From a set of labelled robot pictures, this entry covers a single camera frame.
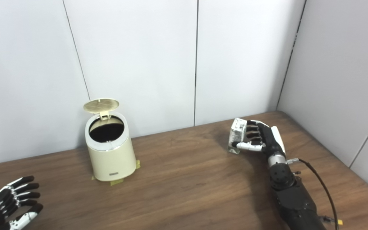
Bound white green milk carton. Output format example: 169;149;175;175
227;118;248;155

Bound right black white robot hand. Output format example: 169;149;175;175
232;120;287;157

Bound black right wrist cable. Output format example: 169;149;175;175
286;157;339;230

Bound cream-colored round bin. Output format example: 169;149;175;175
85;111;137;182

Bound cream round bin lid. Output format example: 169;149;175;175
83;98;120;121

